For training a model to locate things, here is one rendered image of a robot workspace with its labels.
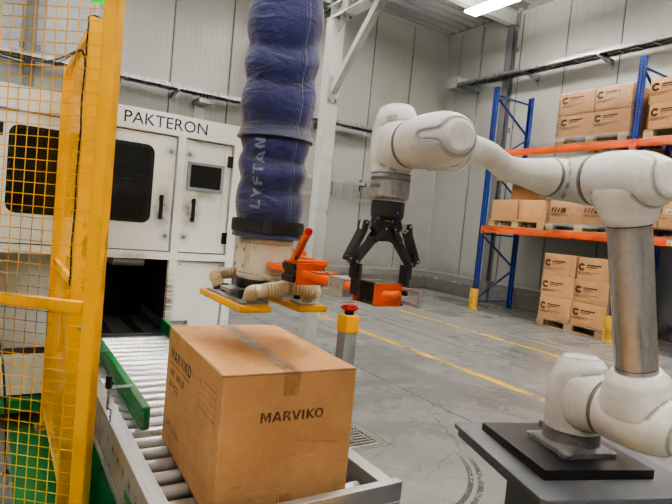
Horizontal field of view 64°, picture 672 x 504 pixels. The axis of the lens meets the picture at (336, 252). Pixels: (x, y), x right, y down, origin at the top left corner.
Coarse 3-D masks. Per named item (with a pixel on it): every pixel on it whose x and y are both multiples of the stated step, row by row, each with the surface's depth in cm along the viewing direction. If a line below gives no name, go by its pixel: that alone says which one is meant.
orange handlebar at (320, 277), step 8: (304, 256) 201; (272, 264) 160; (280, 264) 157; (304, 272) 144; (312, 272) 140; (320, 272) 139; (328, 272) 139; (312, 280) 141; (320, 280) 136; (344, 288) 127; (384, 296) 115; (392, 296) 116; (400, 296) 117
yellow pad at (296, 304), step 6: (288, 294) 179; (294, 294) 170; (270, 300) 176; (276, 300) 172; (294, 300) 167; (300, 300) 168; (288, 306) 165; (294, 306) 162; (300, 306) 160; (306, 306) 161; (312, 306) 162; (318, 306) 164; (324, 306) 165
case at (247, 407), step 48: (192, 336) 174; (240, 336) 181; (288, 336) 188; (192, 384) 159; (240, 384) 138; (288, 384) 145; (336, 384) 152; (192, 432) 156; (240, 432) 139; (288, 432) 146; (336, 432) 154; (192, 480) 154; (240, 480) 140; (288, 480) 147; (336, 480) 155
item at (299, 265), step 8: (288, 264) 147; (296, 264) 153; (304, 264) 145; (312, 264) 147; (320, 264) 148; (288, 272) 148; (296, 272) 145; (288, 280) 147; (296, 280) 145; (304, 280) 146
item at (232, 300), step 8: (200, 288) 177; (208, 288) 175; (208, 296) 170; (216, 296) 165; (224, 296) 163; (232, 296) 163; (240, 296) 159; (224, 304) 159; (232, 304) 154; (240, 304) 152; (248, 304) 154; (256, 304) 155; (264, 304) 157; (240, 312) 150; (248, 312) 151; (256, 312) 152; (264, 312) 154
